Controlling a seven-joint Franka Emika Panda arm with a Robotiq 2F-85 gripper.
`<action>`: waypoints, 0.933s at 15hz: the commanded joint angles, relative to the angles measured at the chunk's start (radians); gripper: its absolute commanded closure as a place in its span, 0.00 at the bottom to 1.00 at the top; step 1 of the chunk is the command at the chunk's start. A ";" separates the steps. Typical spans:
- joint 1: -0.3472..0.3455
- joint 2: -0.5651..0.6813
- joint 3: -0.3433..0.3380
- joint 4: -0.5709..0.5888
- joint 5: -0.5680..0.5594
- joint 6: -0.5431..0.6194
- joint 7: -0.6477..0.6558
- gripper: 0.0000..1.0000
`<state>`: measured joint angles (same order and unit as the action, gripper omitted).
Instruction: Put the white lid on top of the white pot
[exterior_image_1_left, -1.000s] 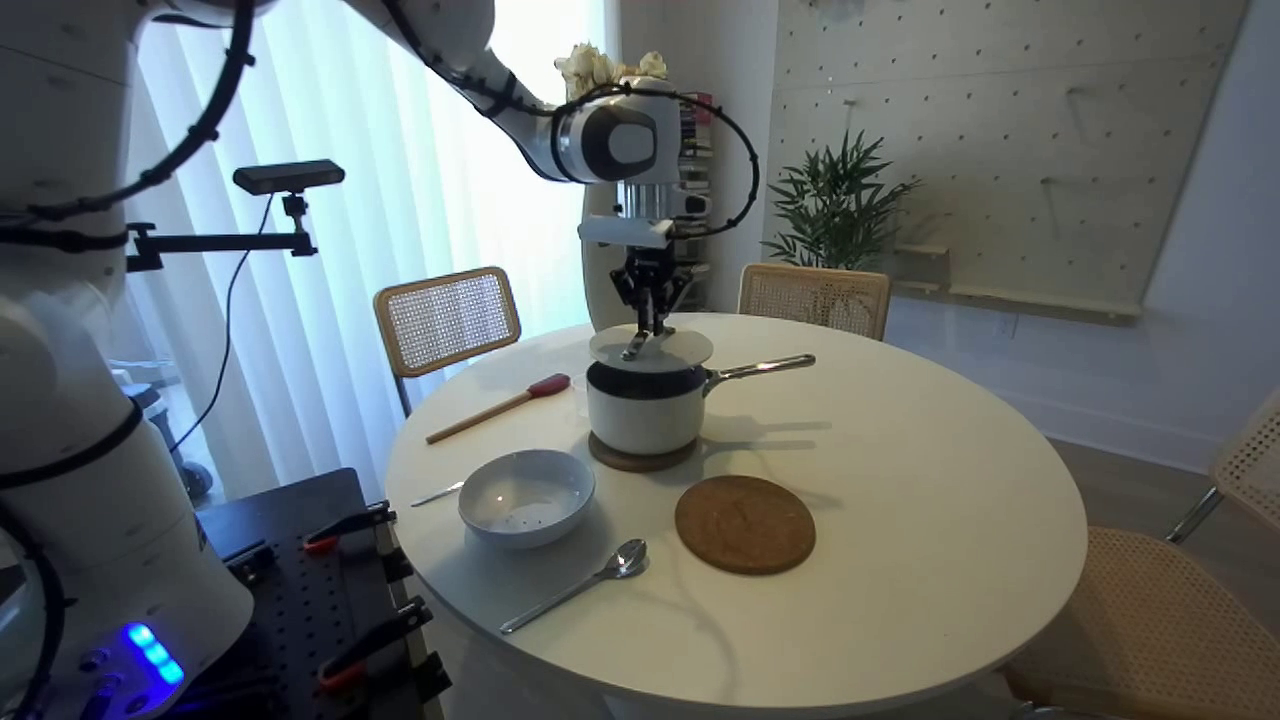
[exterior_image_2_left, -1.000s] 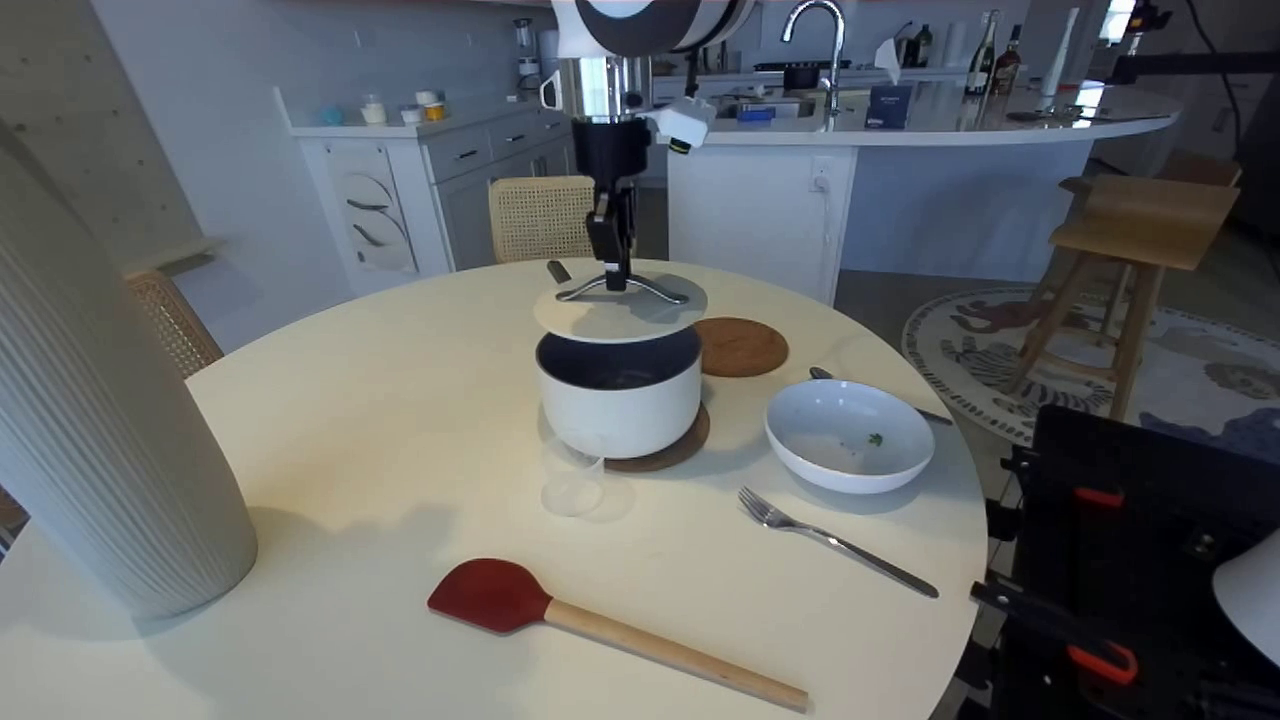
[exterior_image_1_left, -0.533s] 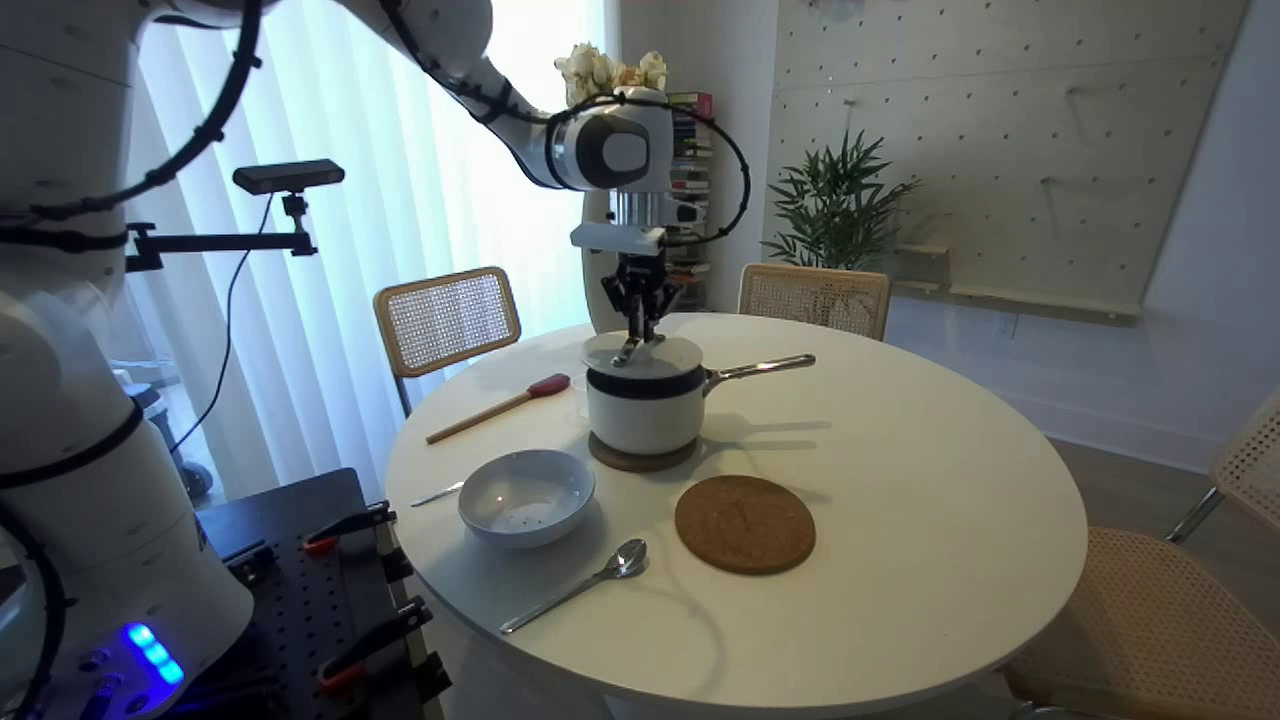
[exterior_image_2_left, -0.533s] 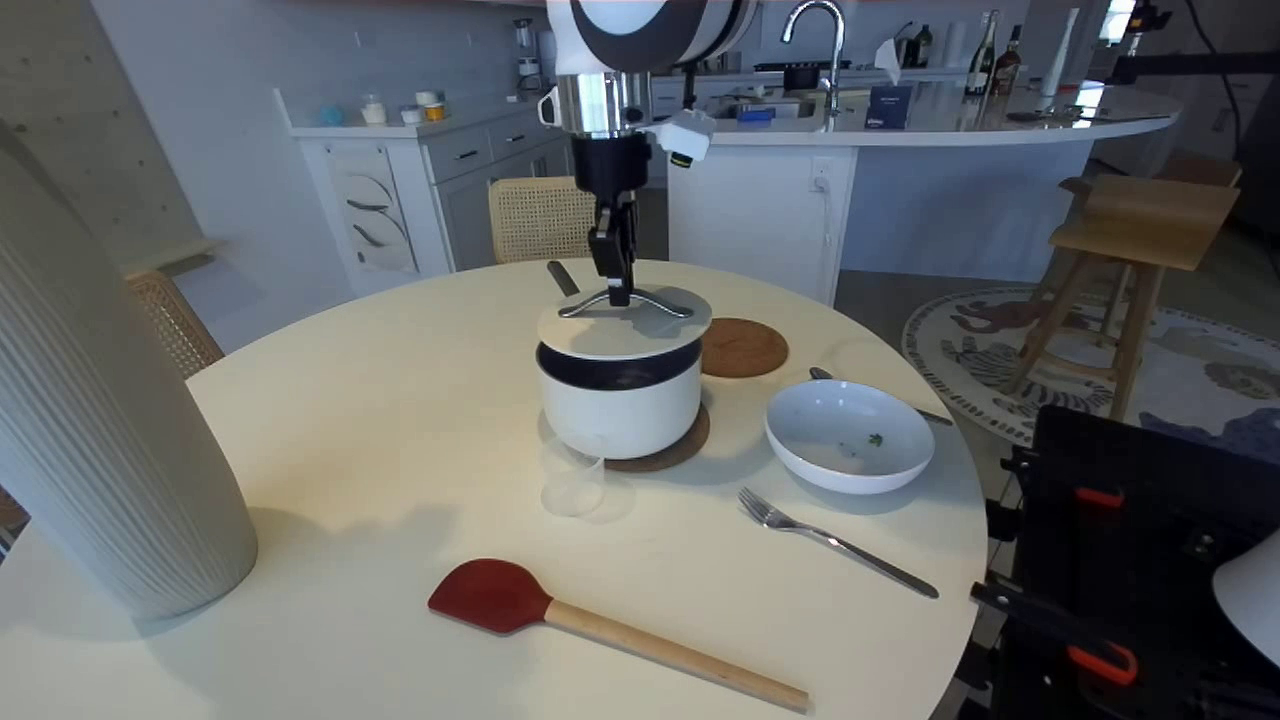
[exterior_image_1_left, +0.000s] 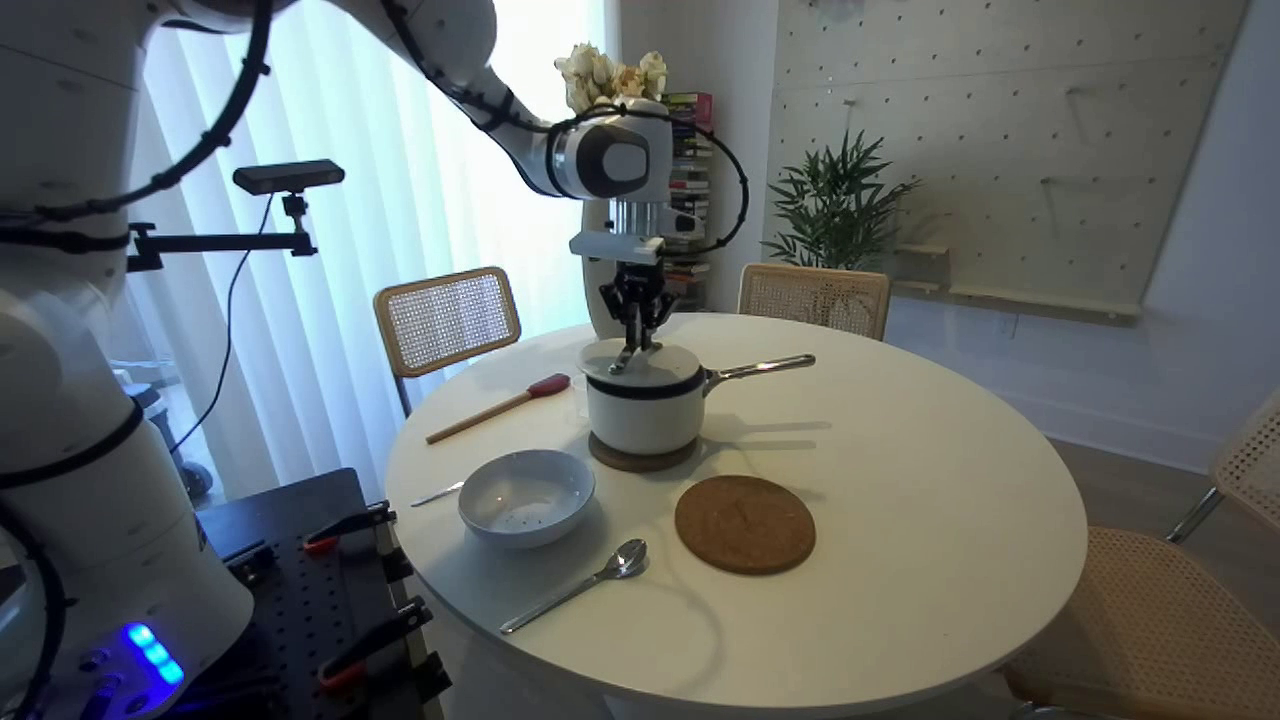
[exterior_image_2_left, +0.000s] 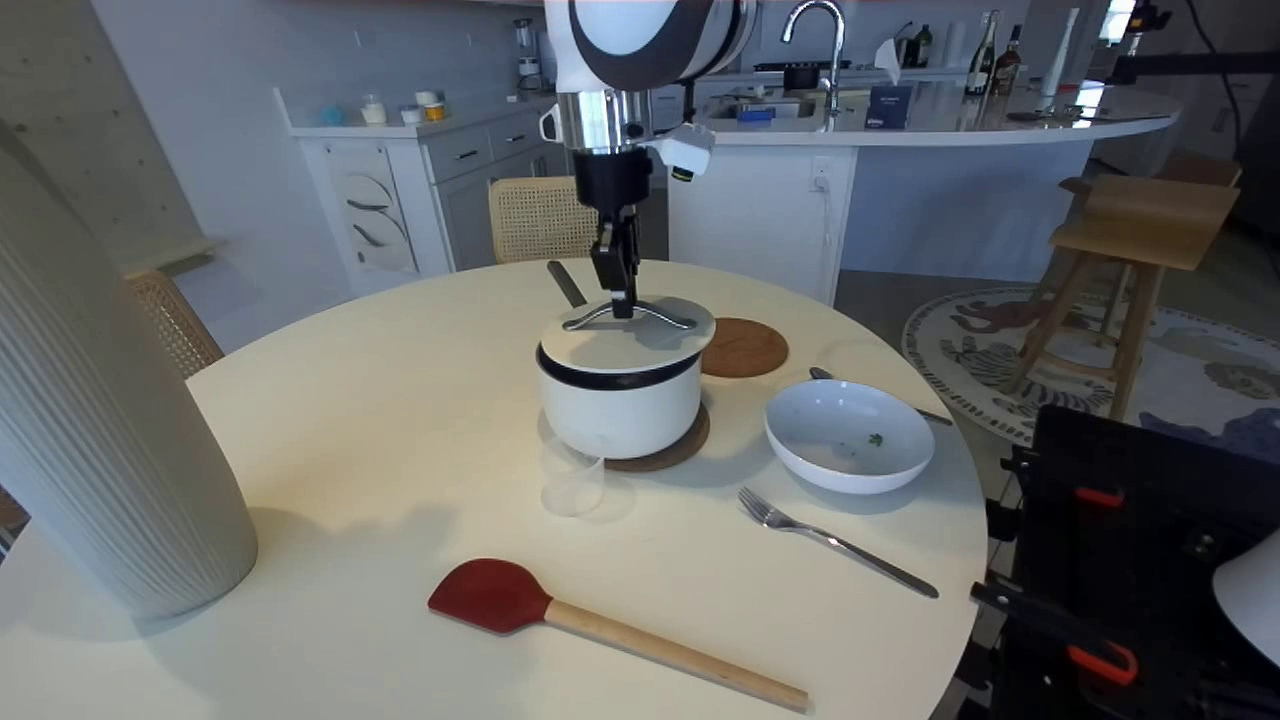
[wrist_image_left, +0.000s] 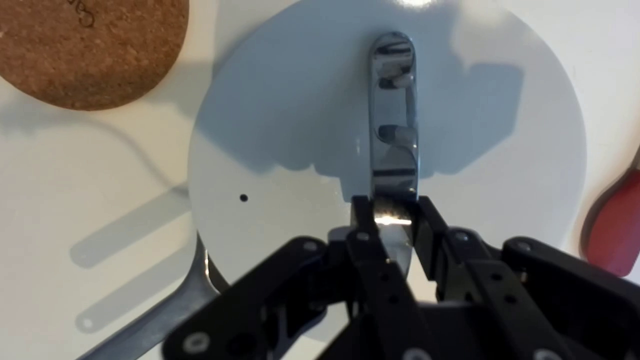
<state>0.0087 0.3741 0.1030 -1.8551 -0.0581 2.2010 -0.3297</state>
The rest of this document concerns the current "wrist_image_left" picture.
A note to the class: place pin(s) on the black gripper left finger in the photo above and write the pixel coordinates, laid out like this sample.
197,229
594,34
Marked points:
321,300

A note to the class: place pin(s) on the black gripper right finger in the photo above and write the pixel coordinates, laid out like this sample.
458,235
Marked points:
533,300

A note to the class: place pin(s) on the round cork trivet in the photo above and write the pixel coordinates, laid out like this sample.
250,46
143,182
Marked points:
86,52

